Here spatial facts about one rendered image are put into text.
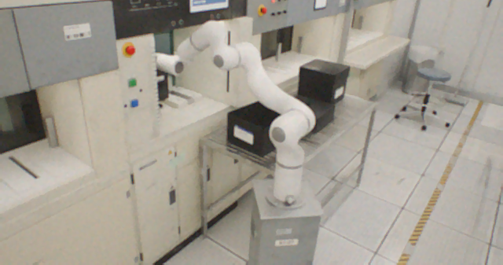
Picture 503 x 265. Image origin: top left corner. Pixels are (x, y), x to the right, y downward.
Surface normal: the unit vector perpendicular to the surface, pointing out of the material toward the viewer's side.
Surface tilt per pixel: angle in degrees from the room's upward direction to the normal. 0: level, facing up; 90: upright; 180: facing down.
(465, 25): 90
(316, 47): 90
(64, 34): 90
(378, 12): 90
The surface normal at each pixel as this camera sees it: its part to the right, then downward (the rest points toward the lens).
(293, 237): 0.14, 0.44
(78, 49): 0.80, 0.30
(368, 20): -0.60, 0.32
